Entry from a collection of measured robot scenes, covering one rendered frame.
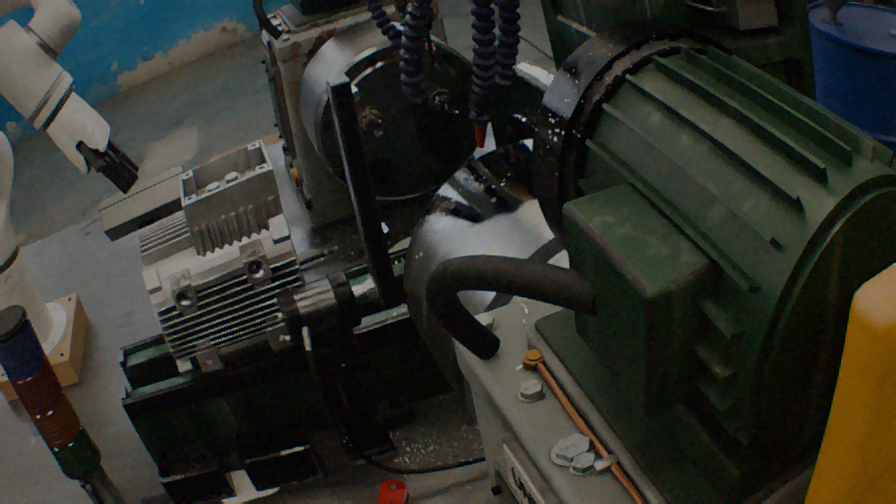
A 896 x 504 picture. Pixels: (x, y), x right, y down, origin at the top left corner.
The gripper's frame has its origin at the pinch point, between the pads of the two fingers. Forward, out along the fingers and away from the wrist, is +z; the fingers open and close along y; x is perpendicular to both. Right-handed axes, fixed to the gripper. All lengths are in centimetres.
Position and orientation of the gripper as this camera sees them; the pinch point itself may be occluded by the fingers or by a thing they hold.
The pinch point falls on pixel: (123, 172)
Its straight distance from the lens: 106.3
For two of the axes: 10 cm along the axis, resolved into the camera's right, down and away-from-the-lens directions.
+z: 6.2, 5.7, 5.4
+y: 3.2, 4.4, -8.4
